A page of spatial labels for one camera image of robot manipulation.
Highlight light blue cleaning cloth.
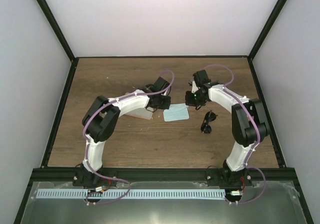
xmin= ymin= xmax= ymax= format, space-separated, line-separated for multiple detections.
xmin=163 ymin=103 xmax=189 ymax=122

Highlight pink glasses case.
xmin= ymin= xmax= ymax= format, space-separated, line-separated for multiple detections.
xmin=120 ymin=91 xmax=153 ymax=120

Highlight black sunglasses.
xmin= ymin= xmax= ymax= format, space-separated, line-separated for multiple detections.
xmin=200 ymin=110 xmax=217 ymax=134

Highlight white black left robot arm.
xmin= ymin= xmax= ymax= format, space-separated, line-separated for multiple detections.
xmin=75 ymin=77 xmax=173 ymax=186

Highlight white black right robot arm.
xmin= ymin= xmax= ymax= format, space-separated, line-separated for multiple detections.
xmin=185 ymin=70 xmax=270 ymax=185

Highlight metal front tray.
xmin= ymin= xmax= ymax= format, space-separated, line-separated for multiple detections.
xmin=21 ymin=181 xmax=307 ymax=223

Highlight black right table rail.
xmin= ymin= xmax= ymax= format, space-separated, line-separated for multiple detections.
xmin=247 ymin=57 xmax=287 ymax=168

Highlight black table rail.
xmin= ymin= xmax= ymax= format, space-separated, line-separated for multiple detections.
xmin=40 ymin=58 xmax=79 ymax=168
xmin=247 ymin=57 xmax=287 ymax=168

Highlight black left table rail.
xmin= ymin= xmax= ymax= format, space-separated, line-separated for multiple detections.
xmin=40 ymin=58 xmax=79 ymax=168

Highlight black right frame post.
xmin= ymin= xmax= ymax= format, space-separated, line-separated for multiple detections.
xmin=248 ymin=0 xmax=288 ymax=61

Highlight black frame post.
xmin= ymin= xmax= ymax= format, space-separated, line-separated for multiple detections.
xmin=248 ymin=0 xmax=288 ymax=61
xmin=36 ymin=0 xmax=76 ymax=62

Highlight light blue slotted cable duct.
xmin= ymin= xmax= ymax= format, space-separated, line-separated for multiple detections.
xmin=36 ymin=189 xmax=226 ymax=200

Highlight black front mounting rail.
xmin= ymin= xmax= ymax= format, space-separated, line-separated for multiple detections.
xmin=29 ymin=167 xmax=297 ymax=187

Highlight black left frame post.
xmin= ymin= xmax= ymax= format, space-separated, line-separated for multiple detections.
xmin=36 ymin=0 xmax=76 ymax=62

